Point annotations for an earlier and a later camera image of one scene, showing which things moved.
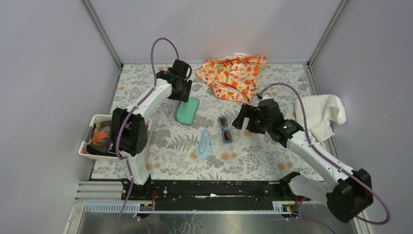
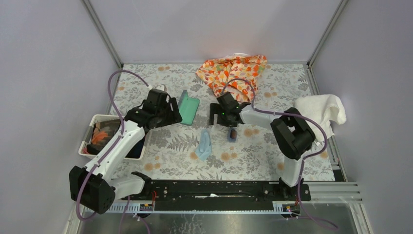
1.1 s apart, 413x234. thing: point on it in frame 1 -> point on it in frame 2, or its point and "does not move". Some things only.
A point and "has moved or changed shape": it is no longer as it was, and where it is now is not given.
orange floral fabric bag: [235, 77] does not move
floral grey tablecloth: [195, 140] does not move
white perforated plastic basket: [96, 118] does not move
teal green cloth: [185, 112] does not move
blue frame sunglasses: [227, 135] has moved or changed shape
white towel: [320, 110] does not move
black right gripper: [249, 111] -> [215, 108]
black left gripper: [184, 95] -> [174, 116]
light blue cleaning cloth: [204, 147] does not move
